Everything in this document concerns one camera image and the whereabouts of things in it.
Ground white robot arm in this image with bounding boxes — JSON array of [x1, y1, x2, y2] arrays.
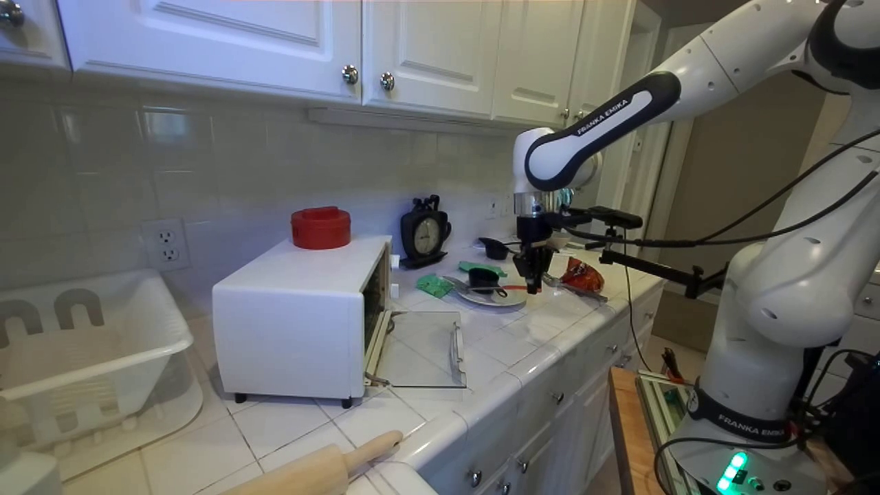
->
[[514, 0, 880, 495]]

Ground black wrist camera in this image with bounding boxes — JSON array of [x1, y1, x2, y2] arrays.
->
[[550, 205, 645, 227]]

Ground black retro clock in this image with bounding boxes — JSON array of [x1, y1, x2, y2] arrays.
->
[[400, 194, 452, 270]]

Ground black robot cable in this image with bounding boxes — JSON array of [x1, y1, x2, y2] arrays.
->
[[568, 126, 880, 254]]

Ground black camera stand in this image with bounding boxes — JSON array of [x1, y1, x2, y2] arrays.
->
[[601, 251, 726, 299]]

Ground orange handled metal spatula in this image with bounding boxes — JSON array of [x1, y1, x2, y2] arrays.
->
[[469, 278, 522, 293]]

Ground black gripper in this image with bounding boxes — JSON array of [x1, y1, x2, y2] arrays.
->
[[514, 218, 554, 292]]

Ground white toaster oven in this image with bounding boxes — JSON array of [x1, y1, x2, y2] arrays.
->
[[212, 237, 469, 406]]

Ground white ceramic plate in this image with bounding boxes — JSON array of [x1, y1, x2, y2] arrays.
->
[[458, 284, 529, 307]]

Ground small green snack packet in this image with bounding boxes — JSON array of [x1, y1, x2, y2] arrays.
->
[[415, 271, 458, 299]]

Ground white lower cabinets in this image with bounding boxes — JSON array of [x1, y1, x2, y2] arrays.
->
[[400, 284, 661, 495]]

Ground red round container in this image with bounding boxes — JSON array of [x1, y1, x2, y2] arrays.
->
[[293, 205, 353, 251]]

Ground wooden rolling pin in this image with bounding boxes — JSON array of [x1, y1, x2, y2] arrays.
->
[[227, 430, 404, 495]]

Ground white wall outlet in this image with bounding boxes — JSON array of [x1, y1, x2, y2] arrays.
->
[[147, 219, 191, 270]]

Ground white upper cabinets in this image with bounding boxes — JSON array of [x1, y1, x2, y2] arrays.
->
[[0, 0, 638, 123]]

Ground white cabinets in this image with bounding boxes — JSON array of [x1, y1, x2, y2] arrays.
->
[[400, 284, 661, 495], [0, 0, 638, 123]]

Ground white dish rack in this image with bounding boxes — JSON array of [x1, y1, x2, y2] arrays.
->
[[0, 270, 203, 482]]

